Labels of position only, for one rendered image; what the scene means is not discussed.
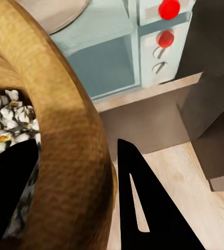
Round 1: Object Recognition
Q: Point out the microwave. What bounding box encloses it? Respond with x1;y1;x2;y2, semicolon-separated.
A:
17;0;196;51

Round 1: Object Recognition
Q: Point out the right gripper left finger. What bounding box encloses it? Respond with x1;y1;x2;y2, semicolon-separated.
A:
0;139;40;242

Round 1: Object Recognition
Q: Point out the popcorn bag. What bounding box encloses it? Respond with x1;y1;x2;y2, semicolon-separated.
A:
0;0;119;250

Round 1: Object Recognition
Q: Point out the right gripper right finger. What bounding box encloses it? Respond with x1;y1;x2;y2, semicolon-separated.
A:
117;139;205;250

